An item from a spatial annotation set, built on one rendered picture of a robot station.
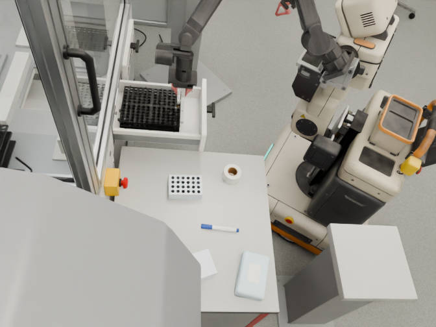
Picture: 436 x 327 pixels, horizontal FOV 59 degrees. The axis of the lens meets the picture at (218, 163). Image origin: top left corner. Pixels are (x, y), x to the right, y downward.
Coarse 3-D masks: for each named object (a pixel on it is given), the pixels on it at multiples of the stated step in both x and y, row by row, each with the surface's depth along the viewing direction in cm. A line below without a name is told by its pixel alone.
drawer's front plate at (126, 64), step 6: (132, 24) 165; (132, 30) 167; (132, 36) 169; (126, 42) 158; (132, 42) 170; (126, 48) 157; (126, 54) 155; (126, 60) 153; (126, 66) 152; (126, 72) 155; (126, 78) 157
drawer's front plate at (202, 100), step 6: (204, 84) 153; (204, 90) 151; (204, 96) 149; (204, 102) 148; (204, 108) 146; (204, 114) 144; (204, 120) 143; (204, 126) 141; (204, 132) 140; (204, 138) 141; (204, 144) 144
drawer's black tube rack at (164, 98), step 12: (132, 96) 147; (144, 96) 148; (156, 96) 153; (168, 96) 150; (132, 108) 145; (144, 108) 145; (156, 108) 146; (168, 108) 148; (120, 120) 141; (132, 120) 142; (144, 120) 142; (156, 120) 143; (168, 120) 145
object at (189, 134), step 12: (120, 84) 153; (132, 84) 153; (144, 84) 153; (156, 84) 153; (168, 84) 154; (120, 96) 155; (192, 96) 159; (120, 108) 151; (192, 108) 157; (192, 120) 154; (120, 132) 140; (132, 132) 140; (144, 132) 140; (156, 132) 141; (168, 132) 142; (180, 132) 150; (192, 132) 150; (180, 144) 146; (192, 144) 146
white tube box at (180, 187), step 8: (176, 176) 143; (184, 176) 144; (192, 176) 144; (200, 176) 145; (176, 184) 141; (184, 184) 142; (192, 184) 142; (200, 184) 143; (176, 192) 142; (184, 192) 142; (192, 192) 143; (200, 192) 141
